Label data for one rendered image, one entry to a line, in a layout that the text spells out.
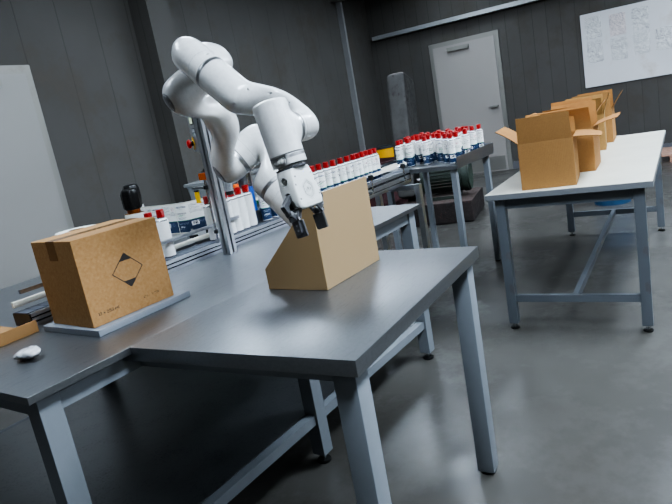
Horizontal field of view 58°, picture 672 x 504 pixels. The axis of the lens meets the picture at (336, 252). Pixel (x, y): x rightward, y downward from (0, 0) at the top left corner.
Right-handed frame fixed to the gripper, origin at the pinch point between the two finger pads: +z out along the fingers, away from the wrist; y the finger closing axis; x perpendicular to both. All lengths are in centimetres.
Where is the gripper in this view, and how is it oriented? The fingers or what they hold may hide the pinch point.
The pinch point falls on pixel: (312, 228)
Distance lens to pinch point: 144.4
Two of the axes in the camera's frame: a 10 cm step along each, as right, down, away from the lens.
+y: 4.9, -2.6, 8.3
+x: -8.1, 2.2, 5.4
